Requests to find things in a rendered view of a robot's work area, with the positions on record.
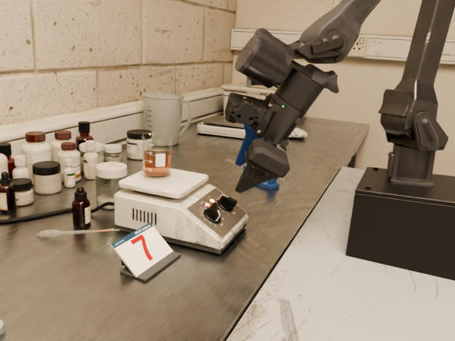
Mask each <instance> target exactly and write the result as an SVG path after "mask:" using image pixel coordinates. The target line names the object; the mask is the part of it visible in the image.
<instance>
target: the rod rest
mask: <svg viewBox="0 0 455 341"><path fill-rule="evenodd" d="M279 185H280V184H279V183H277V179H271V180H269V181H266V182H264V183H261V184H259V185H258V186H260V187H263V188H266V189H268V190H272V189H276V188H279Z"/></svg>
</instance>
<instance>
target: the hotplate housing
mask: <svg viewBox="0 0 455 341"><path fill-rule="evenodd" d="M215 188H216V187H215V186H212V185H211V184H207V183H204V184H202V185H201V186H200V187H198V188H196V189H195V190H194V191H192V192H190V193H189V194H187V195H186V196H184V197H182V198H169V197H165V196H159V195H155V194H149V193H145V192H141V191H135V190H131V189H122V190H120V191H118V192H117V193H116V194H114V223H115V225H116V229H121V230H123V231H126V232H129V233H132V232H134V231H135V230H137V229H139V228H141V227H143V226H144V225H147V224H148V223H151V224H152V225H153V227H154V228H155V229H156V230H157V232H158V233H159V234H160V235H161V236H162V238H163V239H164V240H165V241H166V242H171V243H174V244H179V245H182V246H187V247H191V248H196V249H199V250H204V251H208V252H213V253H216V254H221V253H222V252H223V251H224V250H225V249H226V248H227V247H228V246H229V244H230V243H231V242H232V241H233V240H234V239H235V238H236V236H237V235H238V234H239V233H240V232H241V231H242V230H243V229H244V228H245V227H246V223H247V222H248V215H247V213H246V214H245V215H244V216H243V217H242V218H241V219H240V220H239V221H238V222H237V223H236V224H235V225H234V226H233V227H232V228H231V229H230V230H229V232H228V233H227V234H226V235H225V236H224V237H223V238H222V237H220V236H219V235H217V234H216V233H215V232H214V231H213V230H212V229H210V228H209V227H208V226H207V225H205V224H204V223H203V222H202V221H201V220H200V219H198V218H197V217H196V216H194V215H193V214H192V213H191V212H190V211H189V210H188V209H187V208H188V207H189V206H191V205H193V203H195V202H197V201H198V200H199V199H201V198H202V197H203V196H205V195H206V194H208V193H209V192H210V191H212V190H213V189H215ZM218 190H219V189H218ZM222 193H223V192H222Z"/></svg>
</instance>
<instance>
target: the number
mask: <svg viewBox="0 0 455 341"><path fill-rule="evenodd" d="M116 248H117V250H118V251H119V252H120V253H121V254H122V256H123V257H124V258H125V260H126V261H127V262H128V263H129V264H130V266H131V267H132V269H133V270H134V271H135V272H137V271H139V270H140V269H141V268H142V267H144V266H146V265H147V264H148V263H150V262H151V261H153V260H154V259H155V258H157V257H159V256H160V255H161V254H163V253H164V252H166V251H167V250H169V249H170V248H169V247H168V245H166V243H165V242H164V241H163V239H162V238H161V237H160V236H159V234H158V233H157V232H156V231H155V230H154V228H153V227H151V228H149V229H147V230H145V231H144V232H142V233H140V234H139V235H137V236H135V237H133V238H131V239H130V240H128V241H127V242H125V243H123V244H121V245H120V246H118V247H116Z"/></svg>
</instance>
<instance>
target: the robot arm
mask: <svg viewBox="0 0 455 341"><path fill-rule="evenodd" d="M380 1H381V0H342V1H341V2H340V3H339V4H338V5H337V6H336V7H334V8H333V9H332V10H330V11H329V12H327V13H326V14H324V15H323V16H322V17H320V18H318V19H317V20H316V21H315V22H314V23H313V24H312V25H310V26H309V27H308V28H306V29H305V30H304V31H303V33H302V35H301V36H300V38H299V40H297V41H295V42H293V43H291V44H286V43H284V42H282V41H281V40H279V39H277V38H276V37H274V36H273V35H272V34H271V33H270V32H269V31H268V30H266V29H264V28H259V29H257V30H256V32H255V34H254V36H253V37H252V38H251V39H250V40H249V41H248V43H247V44H246V45H245V47H244V48H242V49H241V51H240V53H239V56H238V58H237V60H236V65H235V69H236V70H237V71H239V72H240V73H242V74H244V75H246V76H247V77H249V78H251V79H253V80H254V81H256V82H258V83H260V84H261V85H263V86H265V87H267V88H271V87H273V86H274V85H279V87H278V88H277V90H276V92H275V93H274V94H273V93H270V94H269V95H268V94H267V95H266V96H265V97H266V98H265V100H261V99H257V98H255V97H250V96H247V95H241V94H238V93H230V94H229V97H228V101H227V106H226V109H225V119H226V120H227V121H228V122H231V123H236V122H237V123H241V124H244V130H245V133H246V135H245V137H244V140H243V142H242V145H241V148H240V151H239V153H238V156H237V159H236V162H235V164H236V165H238V166H242V165H243V164H244V163H245V162H246V163H247V166H246V168H245V170H244V172H243V174H242V176H241V178H240V180H239V182H238V184H237V186H236V188H235V191H237V192H238V193H240V194H241V193H242V192H244V191H246V190H249V189H251V188H253V187H255V186H257V185H259V184H261V183H264V182H266V181H269V180H271V179H278V178H279V177H280V178H283V177H285V175H286V174H287V173H288V171H289V170H290V167H289V163H288V157H287V154H286V152H283V151H282V150H280V149H278V148H277V145H278V144H280V145H282V146H283V147H286V146H287V145H288V144H289V141H288V137H289V136H290V134H291V133H292V132H293V130H294V129H295V127H296V126H297V125H299V126H300V127H301V126H302V125H303V123H304V122H305V120H304V115H305V114H306V113H307V111H308V109H310V107H311V106H312V104H313V103H314V101H315V100H316V99H317V98H318V96H319V95H320V94H321V92H322V91H323V89H324V88H325V89H329V90H330V91H331V92H333V93H338V92H339V87H338V84H337V77H338V76H337V74H336V73H335V72H334V70H331V71H328V72H324V71H323V70H320V69H319V68H318V67H316V66H314V65H313V64H335V63H339V62H341V61H342V60H344V59H345V58H346V57H347V55H348V54H349V52H350V51H351V48H352V47H353V45H354V44H355V42H356V41H357V39H358V37H359V34H360V29H361V27H362V24H363V23H364V20H365V19H366V18H367V17H368V15H369V14H370V13H371V11H372V10H373V9H374V8H375V7H376V6H377V5H378V4H379V2H380ZM454 8H455V0H422V3H421V6H420V11H419V13H418V18H417V21H416V26H415V29H414V34H413V37H412V42H411V45H410V49H409V52H408V57H407V60H406V65H405V68H404V73H403V76H402V79H401V81H400V83H399V84H398V85H397V87H396V88H394V89H385V92H384V94H383V103H382V106H381V108H380V110H379V111H378V113H380V114H381V125H382V126H383V128H384V130H385V134H386V138H387V142H389V143H393V151H392V152H389V154H388V156H389V157H388V163H387V171H386V174H387V177H388V178H389V180H390V182H391V183H394V184H402V185H415V186H423V187H433V183H432V182H431V180H432V174H433V165H434V160H435V152H436V151H437V150H444V148H445V146H446V143H447V142H448V136H447V135H446V133H445V132H444V131H443V129H442V128H441V126H440V125H439V123H438V122H437V121H436V119H437V109H438V101H437V97H436V94H435V89H434V82H435V77H436V75H437V70H438V68H439V63H440V60H441V55H442V53H443V48H444V45H445V42H446V38H447V35H448V31H449V27H450V23H451V20H452V16H453V13H454ZM295 59H304V60H306V61H307V62H309V63H310V64H308V65H306V66H303V65H301V64H299V63H297V62H295V61H294V60H295Z"/></svg>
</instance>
